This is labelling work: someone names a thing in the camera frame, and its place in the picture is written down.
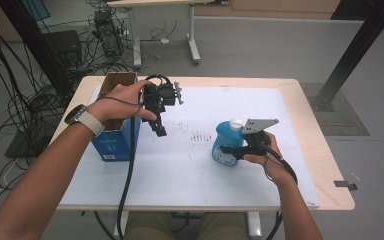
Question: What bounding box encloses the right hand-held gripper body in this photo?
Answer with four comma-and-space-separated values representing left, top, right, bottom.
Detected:
241, 118, 280, 157

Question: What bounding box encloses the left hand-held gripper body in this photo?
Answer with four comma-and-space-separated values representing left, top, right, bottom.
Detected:
140, 74, 185, 115

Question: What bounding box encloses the blue bottle with white cap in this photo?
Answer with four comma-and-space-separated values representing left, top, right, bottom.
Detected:
211, 117, 248, 167

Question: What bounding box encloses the blue cardboard box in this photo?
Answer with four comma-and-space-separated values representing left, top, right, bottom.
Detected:
91, 71, 144, 163

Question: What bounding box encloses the person's left hand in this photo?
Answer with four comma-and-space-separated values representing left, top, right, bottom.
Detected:
87, 79, 158, 123

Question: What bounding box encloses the person's right hand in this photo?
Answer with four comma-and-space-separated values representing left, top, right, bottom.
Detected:
242, 132, 298, 188

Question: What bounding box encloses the white paper sheet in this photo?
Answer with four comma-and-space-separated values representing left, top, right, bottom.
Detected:
59, 85, 321, 210

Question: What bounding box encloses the white table leg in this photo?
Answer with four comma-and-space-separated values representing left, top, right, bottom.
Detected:
113, 210, 130, 240
246, 211, 263, 240

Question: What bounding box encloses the person's right leg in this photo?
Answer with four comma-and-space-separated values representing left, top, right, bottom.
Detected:
195, 211, 248, 240

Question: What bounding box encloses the person's leg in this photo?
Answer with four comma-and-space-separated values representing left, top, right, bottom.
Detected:
124, 211, 177, 240
195, 211, 248, 240

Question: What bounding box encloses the black computer tower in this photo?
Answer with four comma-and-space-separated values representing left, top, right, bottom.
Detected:
93, 9, 123, 58

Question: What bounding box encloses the dark floor mat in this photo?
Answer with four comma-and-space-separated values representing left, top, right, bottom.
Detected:
299, 82, 371, 137

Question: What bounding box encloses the white background desk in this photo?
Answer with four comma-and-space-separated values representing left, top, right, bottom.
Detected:
106, 0, 230, 69

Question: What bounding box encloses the person's left leg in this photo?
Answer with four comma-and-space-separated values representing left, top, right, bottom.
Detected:
124, 211, 177, 240

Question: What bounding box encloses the grey tape strip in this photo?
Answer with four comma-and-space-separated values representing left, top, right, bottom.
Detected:
333, 179, 359, 192

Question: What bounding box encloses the black equipment box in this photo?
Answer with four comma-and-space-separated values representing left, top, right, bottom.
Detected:
42, 29, 83, 68

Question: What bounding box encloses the black metal pillar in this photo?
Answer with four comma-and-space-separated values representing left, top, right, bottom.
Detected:
0, 0, 72, 98

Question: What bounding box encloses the thin black right wrist cord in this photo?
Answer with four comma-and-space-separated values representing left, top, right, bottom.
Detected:
262, 155, 275, 182

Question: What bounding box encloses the thin black wrist cord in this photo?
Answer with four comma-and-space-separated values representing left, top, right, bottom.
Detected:
262, 155, 275, 182
99, 95, 143, 108

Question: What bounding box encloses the thin black left wrist cord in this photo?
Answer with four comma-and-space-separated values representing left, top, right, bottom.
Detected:
99, 95, 143, 108

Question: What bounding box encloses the thick black left gripper cable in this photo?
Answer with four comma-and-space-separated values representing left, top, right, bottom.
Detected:
115, 114, 137, 240

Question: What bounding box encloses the wristwatch with white strap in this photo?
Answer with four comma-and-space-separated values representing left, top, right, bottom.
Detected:
63, 103, 106, 137

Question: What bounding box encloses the black diagonal metal post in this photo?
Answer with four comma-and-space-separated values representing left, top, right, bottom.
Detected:
310, 0, 384, 113

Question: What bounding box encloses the tangle of black floor cables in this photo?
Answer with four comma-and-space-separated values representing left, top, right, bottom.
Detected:
0, 0, 138, 211

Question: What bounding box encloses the white floor cable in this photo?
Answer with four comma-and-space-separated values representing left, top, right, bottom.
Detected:
0, 158, 18, 188

